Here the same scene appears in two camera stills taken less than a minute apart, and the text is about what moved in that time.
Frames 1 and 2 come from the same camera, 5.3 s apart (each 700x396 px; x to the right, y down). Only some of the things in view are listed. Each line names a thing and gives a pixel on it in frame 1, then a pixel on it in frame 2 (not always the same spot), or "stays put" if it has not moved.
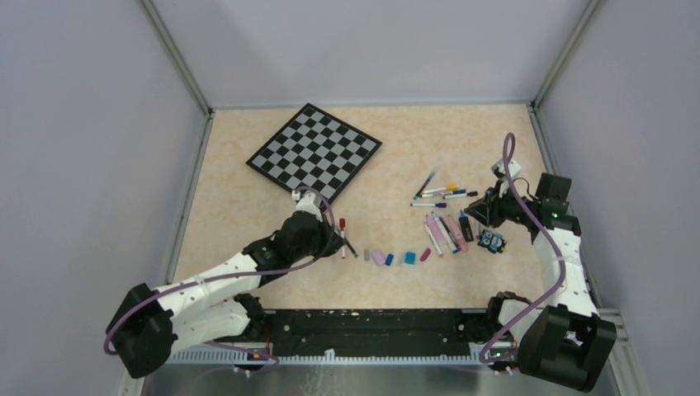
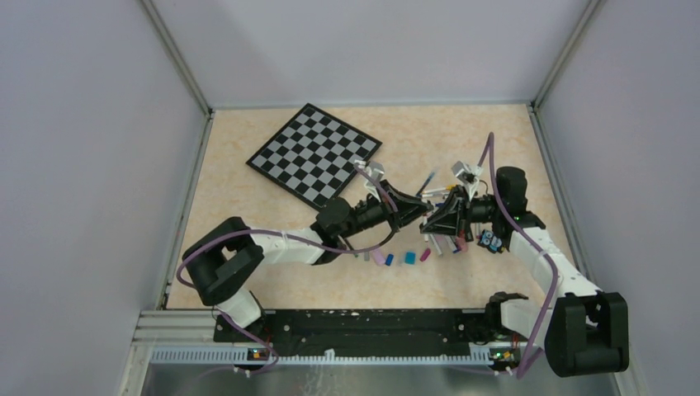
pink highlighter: [460, 238] stays put
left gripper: [332, 241] -> [408, 207]
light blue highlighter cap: [409, 257] stays put
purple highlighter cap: [379, 258] stays put
